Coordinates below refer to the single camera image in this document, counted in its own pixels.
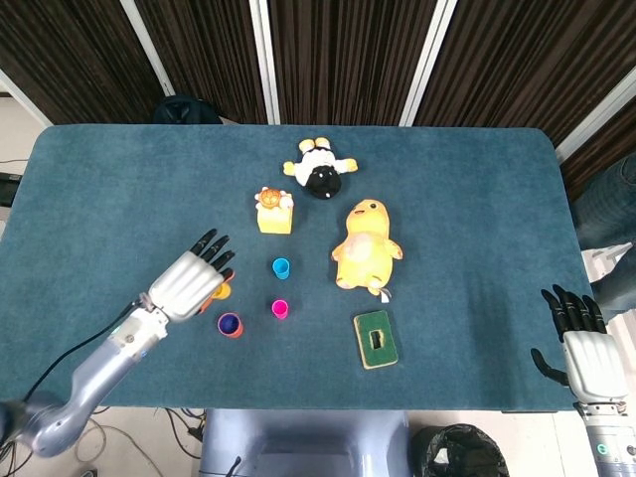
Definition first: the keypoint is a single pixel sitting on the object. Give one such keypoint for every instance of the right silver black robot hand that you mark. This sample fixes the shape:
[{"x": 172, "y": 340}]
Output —
[{"x": 593, "y": 360}]

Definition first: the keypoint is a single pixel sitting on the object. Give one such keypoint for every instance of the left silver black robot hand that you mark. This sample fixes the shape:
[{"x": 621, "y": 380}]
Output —
[{"x": 184, "y": 288}]

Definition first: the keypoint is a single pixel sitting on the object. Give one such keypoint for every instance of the yellow plastic cup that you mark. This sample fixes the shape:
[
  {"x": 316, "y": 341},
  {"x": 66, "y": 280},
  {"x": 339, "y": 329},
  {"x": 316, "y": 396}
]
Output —
[{"x": 224, "y": 290}]

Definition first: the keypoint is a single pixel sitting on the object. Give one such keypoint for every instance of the purple plastic cup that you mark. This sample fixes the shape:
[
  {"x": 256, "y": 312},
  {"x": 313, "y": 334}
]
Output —
[{"x": 228, "y": 324}]

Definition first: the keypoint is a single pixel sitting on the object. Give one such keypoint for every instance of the pink plastic cup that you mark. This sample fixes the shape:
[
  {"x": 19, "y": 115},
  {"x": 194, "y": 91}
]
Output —
[{"x": 280, "y": 309}]

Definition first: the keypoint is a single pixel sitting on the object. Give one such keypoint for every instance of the blue plastic cup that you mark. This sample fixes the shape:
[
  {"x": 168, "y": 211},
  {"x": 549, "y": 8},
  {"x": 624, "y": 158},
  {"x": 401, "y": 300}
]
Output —
[{"x": 281, "y": 268}]

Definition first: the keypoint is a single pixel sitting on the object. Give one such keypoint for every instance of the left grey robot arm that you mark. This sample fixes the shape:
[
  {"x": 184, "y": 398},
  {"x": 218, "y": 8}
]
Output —
[{"x": 94, "y": 372}]

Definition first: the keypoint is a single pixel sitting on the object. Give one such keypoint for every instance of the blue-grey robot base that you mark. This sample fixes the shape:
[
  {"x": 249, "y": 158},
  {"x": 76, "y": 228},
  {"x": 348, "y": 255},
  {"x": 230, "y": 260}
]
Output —
[{"x": 308, "y": 442}]

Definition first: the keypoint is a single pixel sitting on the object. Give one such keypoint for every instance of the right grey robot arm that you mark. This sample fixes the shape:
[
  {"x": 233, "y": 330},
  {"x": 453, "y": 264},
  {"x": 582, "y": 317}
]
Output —
[{"x": 611, "y": 447}]

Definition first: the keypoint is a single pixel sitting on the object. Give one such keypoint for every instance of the orange plastic cup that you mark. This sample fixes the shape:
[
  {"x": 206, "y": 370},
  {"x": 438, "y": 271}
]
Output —
[{"x": 239, "y": 332}]

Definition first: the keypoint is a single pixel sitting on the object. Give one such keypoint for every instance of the yellow foam cube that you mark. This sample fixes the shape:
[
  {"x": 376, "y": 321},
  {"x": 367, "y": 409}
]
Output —
[{"x": 275, "y": 221}]

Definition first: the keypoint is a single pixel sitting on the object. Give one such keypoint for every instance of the small turtle toy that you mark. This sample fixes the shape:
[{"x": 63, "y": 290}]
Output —
[{"x": 270, "y": 197}]

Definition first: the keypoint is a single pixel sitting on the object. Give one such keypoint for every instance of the person in blue jeans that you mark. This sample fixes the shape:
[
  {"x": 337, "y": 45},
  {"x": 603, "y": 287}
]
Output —
[{"x": 606, "y": 208}]

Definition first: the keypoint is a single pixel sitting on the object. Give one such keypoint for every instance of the black trash bin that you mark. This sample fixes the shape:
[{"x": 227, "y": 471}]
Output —
[{"x": 462, "y": 452}]

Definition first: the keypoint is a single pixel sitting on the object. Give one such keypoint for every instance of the black and white plush doll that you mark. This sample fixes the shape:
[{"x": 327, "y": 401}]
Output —
[{"x": 323, "y": 181}]

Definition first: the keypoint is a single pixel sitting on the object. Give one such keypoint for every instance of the black chair back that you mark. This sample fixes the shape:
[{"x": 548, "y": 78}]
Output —
[{"x": 184, "y": 111}]

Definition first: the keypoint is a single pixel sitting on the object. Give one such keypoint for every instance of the green and yellow sponge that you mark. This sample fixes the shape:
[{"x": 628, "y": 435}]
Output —
[{"x": 365, "y": 325}]

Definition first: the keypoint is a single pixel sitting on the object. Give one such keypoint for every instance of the yellow plush animal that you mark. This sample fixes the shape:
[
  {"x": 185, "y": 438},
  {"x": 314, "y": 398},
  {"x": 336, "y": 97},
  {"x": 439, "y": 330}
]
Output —
[{"x": 365, "y": 248}]

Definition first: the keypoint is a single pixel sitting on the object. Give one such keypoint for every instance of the dark brown slatted partition panel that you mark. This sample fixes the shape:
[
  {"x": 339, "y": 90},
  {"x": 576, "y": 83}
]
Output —
[
  {"x": 522, "y": 59},
  {"x": 64, "y": 49},
  {"x": 601, "y": 159},
  {"x": 208, "y": 49},
  {"x": 348, "y": 59}
]

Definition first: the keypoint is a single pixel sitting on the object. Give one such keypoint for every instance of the teal velvet table cover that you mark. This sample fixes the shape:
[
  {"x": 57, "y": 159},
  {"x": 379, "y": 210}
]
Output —
[{"x": 447, "y": 199}]

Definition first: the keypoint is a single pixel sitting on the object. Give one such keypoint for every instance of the white partition post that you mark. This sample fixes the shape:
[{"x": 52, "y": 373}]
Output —
[
  {"x": 596, "y": 114},
  {"x": 264, "y": 59},
  {"x": 146, "y": 47},
  {"x": 25, "y": 97},
  {"x": 427, "y": 59}
]

